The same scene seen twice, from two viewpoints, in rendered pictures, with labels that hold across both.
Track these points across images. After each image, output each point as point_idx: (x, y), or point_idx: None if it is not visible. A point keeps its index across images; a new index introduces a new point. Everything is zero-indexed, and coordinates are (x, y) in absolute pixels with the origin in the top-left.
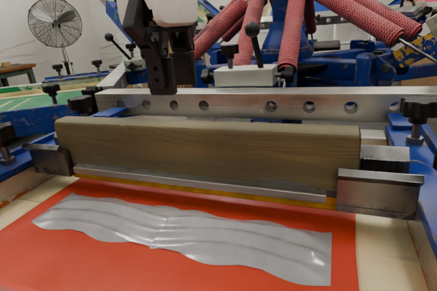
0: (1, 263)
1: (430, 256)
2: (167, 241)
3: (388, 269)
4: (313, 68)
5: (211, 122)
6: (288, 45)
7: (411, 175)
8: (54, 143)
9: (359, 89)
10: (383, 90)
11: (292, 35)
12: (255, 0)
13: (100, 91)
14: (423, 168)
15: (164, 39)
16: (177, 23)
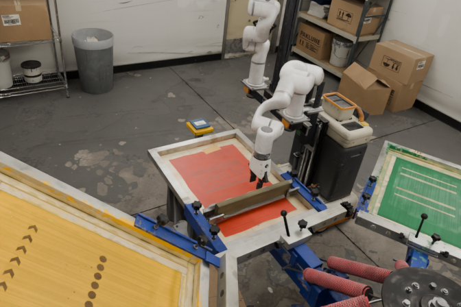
0: (256, 180)
1: None
2: None
3: (202, 213)
4: None
5: (247, 194)
6: (316, 271)
7: (204, 208)
8: (300, 190)
9: (243, 249)
10: (234, 250)
11: (322, 274)
12: (383, 270)
13: (346, 207)
14: (206, 225)
15: (251, 171)
16: (252, 171)
